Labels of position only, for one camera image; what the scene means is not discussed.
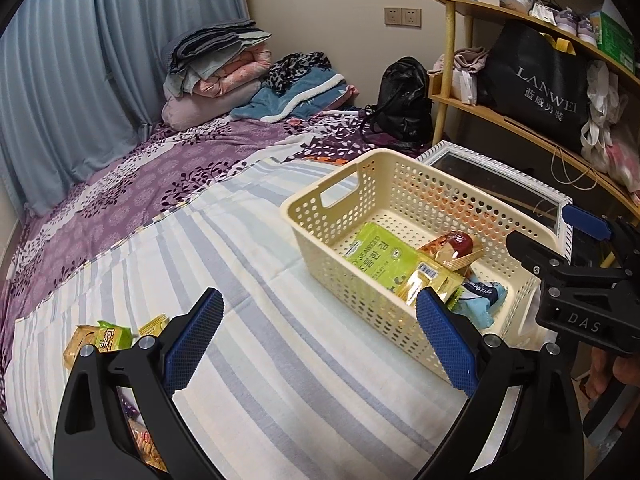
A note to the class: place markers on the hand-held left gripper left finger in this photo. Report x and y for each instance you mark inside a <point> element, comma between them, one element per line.
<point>195,345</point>

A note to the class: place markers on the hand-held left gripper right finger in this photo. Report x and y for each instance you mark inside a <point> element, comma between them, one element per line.
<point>447,345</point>

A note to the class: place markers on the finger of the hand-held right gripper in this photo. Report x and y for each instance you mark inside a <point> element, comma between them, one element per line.
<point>535,252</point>
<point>585,222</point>

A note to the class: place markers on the yellow snack packet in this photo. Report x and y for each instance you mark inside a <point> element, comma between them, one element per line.
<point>152,326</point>

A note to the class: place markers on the blue snack packet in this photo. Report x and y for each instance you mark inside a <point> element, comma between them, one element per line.
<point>480,300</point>

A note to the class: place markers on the gold snack packet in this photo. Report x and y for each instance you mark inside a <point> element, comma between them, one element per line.
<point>425,280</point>

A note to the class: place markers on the small green snack packet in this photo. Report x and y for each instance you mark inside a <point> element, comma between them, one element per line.
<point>115,337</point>

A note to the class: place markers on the orange yellow snack bag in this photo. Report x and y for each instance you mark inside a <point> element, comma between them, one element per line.
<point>450,247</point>

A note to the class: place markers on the green seaweed snack packet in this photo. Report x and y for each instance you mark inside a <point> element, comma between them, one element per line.
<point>380,255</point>

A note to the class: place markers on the tan snack packet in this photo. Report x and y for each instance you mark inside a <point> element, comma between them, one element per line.
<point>80,345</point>

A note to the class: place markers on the cream perforated plastic basket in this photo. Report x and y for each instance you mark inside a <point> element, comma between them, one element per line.
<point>400,185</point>

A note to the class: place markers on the person's right hand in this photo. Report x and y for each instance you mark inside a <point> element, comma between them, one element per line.
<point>600,370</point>

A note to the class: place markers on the pink plastic bag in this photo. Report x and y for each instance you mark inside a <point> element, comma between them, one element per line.
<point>625,160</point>

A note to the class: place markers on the white framed mirror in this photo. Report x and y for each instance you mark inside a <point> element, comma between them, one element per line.
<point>480,175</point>

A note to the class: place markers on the clear bag of round crackers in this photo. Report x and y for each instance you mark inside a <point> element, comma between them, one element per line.
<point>145,445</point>

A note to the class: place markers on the blue striped white sheet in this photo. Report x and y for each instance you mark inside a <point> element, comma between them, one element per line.
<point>300,400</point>

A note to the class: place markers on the white plastic bag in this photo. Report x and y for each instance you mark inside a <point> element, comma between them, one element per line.
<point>602,105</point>

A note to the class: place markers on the purple floral bedsheet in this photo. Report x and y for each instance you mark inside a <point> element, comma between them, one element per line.
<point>125,200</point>

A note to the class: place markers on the black shopping bag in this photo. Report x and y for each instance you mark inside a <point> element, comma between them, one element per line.
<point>530,70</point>

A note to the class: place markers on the green cardboard box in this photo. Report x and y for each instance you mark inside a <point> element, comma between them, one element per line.
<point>617,40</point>

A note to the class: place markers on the lilac grey sneakers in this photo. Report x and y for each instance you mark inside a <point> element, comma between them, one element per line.
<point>575,25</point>

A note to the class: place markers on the black backpack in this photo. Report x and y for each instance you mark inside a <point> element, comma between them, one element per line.
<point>400,100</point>

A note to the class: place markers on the pink cloth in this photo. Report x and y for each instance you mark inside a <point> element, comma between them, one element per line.
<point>465,57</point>

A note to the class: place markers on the bamboo shelf rack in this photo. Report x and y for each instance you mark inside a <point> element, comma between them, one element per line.
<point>452,60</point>

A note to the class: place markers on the white sneaker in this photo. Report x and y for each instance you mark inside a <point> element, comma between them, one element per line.
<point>517,1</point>

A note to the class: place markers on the blue fleece blanket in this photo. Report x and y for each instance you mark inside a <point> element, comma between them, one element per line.
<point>300,100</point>

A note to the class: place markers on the pink quilt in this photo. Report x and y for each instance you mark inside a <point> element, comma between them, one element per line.
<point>235,72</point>

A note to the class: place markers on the blue grey curtain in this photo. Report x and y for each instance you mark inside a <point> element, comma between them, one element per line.
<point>100,85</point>

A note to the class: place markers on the leopard print cloth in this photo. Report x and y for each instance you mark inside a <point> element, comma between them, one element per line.
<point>295,70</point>

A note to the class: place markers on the grey folded blanket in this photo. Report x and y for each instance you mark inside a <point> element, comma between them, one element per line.
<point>215,40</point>

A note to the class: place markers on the beige wall socket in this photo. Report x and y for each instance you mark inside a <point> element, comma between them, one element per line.
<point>402,16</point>

